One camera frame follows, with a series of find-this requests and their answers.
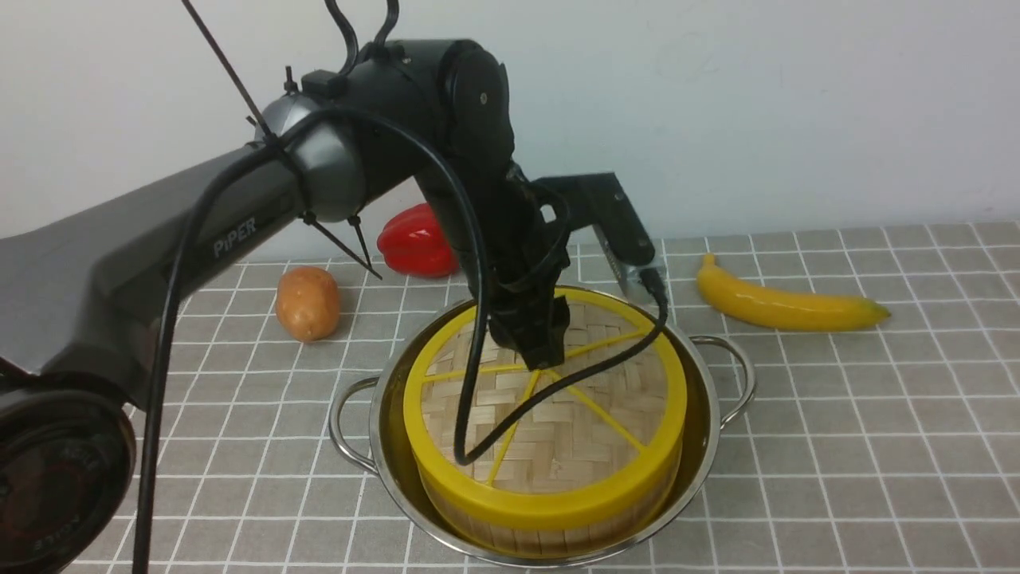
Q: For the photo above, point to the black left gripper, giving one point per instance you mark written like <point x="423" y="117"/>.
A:
<point x="514" y="257"/>

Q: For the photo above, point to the woven bamboo steamer lid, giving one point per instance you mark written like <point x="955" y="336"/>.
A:
<point x="583" y="434"/>

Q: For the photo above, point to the bamboo steamer basket yellow rim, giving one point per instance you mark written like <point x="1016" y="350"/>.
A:
<point x="554" y="525"/>

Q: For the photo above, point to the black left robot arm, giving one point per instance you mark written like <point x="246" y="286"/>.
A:
<point x="89" y="302"/>

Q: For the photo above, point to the stainless steel pot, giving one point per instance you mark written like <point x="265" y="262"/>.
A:
<point x="367" y="427"/>

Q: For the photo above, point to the red bell pepper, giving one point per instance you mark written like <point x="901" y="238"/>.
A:
<point x="412" y="244"/>

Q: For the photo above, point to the yellow banana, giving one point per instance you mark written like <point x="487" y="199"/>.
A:
<point x="784" y="310"/>

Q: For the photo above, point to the brown potato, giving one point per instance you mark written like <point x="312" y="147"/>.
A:
<point x="308" y="303"/>

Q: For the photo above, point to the grey checkered tablecloth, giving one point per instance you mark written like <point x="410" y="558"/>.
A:
<point x="891" y="450"/>

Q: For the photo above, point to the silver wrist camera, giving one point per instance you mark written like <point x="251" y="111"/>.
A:
<point x="599" y="202"/>

